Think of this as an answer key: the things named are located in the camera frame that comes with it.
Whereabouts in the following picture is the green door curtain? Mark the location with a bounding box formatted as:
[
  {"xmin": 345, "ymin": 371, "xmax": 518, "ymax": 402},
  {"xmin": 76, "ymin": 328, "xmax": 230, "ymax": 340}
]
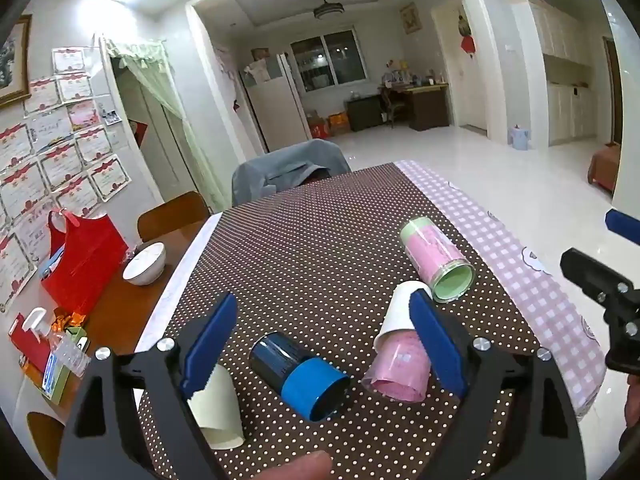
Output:
[{"xmin": 102, "ymin": 35, "xmax": 217, "ymax": 212}]

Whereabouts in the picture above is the dark desk chair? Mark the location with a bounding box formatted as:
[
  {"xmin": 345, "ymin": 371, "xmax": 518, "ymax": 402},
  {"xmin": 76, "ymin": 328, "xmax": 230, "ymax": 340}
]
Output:
[{"xmin": 382, "ymin": 87, "xmax": 406, "ymax": 129}]

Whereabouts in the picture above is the white door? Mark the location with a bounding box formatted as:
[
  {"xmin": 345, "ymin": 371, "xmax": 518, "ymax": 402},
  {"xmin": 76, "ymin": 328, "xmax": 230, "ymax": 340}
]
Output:
[{"xmin": 432, "ymin": 2, "xmax": 489, "ymax": 134}]

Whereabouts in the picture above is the cream paper cup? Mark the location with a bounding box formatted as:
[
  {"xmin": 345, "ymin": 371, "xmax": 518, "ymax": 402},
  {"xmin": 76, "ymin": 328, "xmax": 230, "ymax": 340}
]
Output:
[{"xmin": 187, "ymin": 360, "xmax": 246, "ymax": 451}]

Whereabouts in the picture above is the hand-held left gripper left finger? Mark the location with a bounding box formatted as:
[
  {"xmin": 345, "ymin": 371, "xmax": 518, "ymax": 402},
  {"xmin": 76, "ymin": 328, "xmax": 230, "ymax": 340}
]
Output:
[{"xmin": 57, "ymin": 292, "xmax": 239, "ymax": 480}]

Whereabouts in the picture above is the small framed wall picture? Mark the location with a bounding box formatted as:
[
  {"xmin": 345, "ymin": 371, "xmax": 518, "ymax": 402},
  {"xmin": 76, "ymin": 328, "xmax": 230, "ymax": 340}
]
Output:
[{"xmin": 398, "ymin": 2, "xmax": 420, "ymax": 35}]

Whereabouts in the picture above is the light blue bin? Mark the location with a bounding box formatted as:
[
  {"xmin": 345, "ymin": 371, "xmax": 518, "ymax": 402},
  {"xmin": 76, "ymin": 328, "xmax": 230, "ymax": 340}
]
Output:
[{"xmin": 507, "ymin": 124, "xmax": 532, "ymax": 151}]

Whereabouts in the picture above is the green and pink cup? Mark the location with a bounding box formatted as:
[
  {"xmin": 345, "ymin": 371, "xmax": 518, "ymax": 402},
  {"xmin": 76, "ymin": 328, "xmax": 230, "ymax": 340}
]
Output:
[{"xmin": 399, "ymin": 215, "xmax": 475, "ymax": 305}]

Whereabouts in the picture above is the clear pink plastic cup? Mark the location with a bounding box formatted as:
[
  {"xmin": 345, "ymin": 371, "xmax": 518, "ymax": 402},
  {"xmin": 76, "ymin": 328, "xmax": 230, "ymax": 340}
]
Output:
[{"xmin": 361, "ymin": 330, "xmax": 432, "ymax": 404}]

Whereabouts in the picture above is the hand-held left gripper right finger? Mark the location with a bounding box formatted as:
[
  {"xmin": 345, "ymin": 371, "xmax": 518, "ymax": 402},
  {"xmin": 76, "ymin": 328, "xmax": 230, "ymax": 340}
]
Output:
[{"xmin": 409, "ymin": 290, "xmax": 587, "ymax": 480}]

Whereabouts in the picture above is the pink checked tablecloth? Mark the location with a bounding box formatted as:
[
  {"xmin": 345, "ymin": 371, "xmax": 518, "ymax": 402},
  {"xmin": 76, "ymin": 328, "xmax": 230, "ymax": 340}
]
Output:
[{"xmin": 395, "ymin": 159, "xmax": 602, "ymax": 420}]

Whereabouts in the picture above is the ceiling fan light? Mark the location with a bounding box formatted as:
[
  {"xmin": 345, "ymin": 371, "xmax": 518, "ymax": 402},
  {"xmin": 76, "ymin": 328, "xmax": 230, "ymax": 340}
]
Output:
[{"xmin": 312, "ymin": 0, "xmax": 346, "ymax": 21}]

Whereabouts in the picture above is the dark low cabinet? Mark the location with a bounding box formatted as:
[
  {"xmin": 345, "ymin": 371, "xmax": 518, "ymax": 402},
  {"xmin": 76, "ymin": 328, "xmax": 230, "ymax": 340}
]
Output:
[{"xmin": 344, "ymin": 95, "xmax": 384, "ymax": 132}]

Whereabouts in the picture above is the chair with grey jacket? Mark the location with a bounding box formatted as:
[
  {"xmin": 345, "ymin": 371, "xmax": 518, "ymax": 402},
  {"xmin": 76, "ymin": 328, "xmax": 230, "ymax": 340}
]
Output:
[{"xmin": 231, "ymin": 138, "xmax": 353, "ymax": 207}]

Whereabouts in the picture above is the wooden chair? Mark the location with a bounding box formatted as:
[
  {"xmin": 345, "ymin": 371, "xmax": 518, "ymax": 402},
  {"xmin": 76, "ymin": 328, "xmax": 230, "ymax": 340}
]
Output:
[{"xmin": 137, "ymin": 190, "xmax": 211, "ymax": 244}]

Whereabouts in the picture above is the red door decoration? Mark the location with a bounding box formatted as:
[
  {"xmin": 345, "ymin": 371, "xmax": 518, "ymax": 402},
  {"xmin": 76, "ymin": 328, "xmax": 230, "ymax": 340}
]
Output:
[{"xmin": 457, "ymin": 7, "xmax": 479, "ymax": 54}]

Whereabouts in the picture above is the gold framed picture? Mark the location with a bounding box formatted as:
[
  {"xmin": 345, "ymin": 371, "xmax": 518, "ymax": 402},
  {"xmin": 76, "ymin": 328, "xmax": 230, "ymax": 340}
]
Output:
[{"xmin": 0, "ymin": 14, "xmax": 34, "ymax": 109}]

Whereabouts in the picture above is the window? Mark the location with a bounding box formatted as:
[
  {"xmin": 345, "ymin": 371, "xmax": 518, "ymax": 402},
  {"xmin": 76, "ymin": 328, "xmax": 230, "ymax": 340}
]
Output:
[{"xmin": 289, "ymin": 28, "xmax": 371, "ymax": 94}]

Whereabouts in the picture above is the white refrigerator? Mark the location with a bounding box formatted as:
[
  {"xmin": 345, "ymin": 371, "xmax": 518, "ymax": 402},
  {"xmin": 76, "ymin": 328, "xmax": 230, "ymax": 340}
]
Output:
[{"xmin": 239, "ymin": 52, "xmax": 311, "ymax": 154}]

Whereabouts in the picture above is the red bag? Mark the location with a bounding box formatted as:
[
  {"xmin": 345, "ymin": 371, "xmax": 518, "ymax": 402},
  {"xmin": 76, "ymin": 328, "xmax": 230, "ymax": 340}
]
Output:
[{"xmin": 40, "ymin": 210, "xmax": 130, "ymax": 314}]

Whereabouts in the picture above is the clear spray bottle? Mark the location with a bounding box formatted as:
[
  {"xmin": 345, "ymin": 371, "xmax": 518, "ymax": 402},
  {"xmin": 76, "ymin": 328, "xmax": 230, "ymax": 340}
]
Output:
[{"xmin": 22, "ymin": 308, "xmax": 92, "ymax": 377}]

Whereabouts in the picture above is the wooden table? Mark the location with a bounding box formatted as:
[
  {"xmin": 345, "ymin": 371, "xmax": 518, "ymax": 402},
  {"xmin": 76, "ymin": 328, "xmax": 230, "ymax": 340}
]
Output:
[{"xmin": 20, "ymin": 210, "xmax": 224, "ymax": 467}]

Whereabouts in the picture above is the blue plastic cup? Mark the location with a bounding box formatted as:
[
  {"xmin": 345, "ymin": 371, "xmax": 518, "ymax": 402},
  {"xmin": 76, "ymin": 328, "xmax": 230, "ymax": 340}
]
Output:
[{"xmin": 249, "ymin": 332, "xmax": 351, "ymax": 421}]

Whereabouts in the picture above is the person's right hand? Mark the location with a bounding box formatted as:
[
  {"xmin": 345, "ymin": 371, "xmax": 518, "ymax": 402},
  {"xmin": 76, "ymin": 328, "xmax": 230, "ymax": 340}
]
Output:
[{"xmin": 627, "ymin": 374, "xmax": 640, "ymax": 427}]

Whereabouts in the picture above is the white bowl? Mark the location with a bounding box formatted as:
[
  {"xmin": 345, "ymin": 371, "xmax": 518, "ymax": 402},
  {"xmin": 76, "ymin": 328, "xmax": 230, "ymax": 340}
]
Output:
[{"xmin": 122, "ymin": 241, "xmax": 167, "ymax": 287}]

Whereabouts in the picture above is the green box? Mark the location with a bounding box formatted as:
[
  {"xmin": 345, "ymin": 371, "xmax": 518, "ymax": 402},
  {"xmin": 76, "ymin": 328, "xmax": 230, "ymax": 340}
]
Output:
[{"xmin": 42, "ymin": 327, "xmax": 92, "ymax": 404}]

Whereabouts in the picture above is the dark wooden desk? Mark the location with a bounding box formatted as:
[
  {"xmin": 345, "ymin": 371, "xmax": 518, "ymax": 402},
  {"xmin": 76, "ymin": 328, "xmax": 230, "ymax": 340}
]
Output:
[{"xmin": 377, "ymin": 82, "xmax": 451, "ymax": 131}]

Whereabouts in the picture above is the white tall cabinet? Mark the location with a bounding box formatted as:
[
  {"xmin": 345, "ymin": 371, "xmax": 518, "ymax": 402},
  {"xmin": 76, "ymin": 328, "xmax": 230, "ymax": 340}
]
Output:
[{"xmin": 507, "ymin": 0, "xmax": 601, "ymax": 149}]

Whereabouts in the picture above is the white paper cup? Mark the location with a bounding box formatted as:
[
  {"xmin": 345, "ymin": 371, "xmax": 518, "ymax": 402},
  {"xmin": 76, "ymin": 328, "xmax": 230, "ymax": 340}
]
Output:
[{"xmin": 373, "ymin": 281, "xmax": 434, "ymax": 354}]

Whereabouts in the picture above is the group of wall certificates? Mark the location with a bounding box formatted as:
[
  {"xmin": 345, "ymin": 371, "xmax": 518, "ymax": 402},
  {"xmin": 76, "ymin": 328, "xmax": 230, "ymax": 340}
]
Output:
[{"xmin": 0, "ymin": 46, "xmax": 132, "ymax": 314}]

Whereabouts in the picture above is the person's left hand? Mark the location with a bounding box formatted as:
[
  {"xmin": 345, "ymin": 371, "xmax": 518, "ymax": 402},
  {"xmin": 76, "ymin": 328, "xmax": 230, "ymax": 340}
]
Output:
[{"xmin": 259, "ymin": 451, "xmax": 334, "ymax": 480}]

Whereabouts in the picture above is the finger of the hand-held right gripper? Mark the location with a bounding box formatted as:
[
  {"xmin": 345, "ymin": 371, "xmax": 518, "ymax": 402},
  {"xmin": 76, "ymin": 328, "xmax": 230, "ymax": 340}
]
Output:
[
  {"xmin": 604, "ymin": 208, "xmax": 640, "ymax": 247},
  {"xmin": 559, "ymin": 248, "xmax": 640, "ymax": 374}
]

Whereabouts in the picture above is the brown dotted tablecloth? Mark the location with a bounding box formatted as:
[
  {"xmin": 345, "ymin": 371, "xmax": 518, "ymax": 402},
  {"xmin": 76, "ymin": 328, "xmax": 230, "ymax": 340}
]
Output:
[{"xmin": 135, "ymin": 161, "xmax": 544, "ymax": 480}]

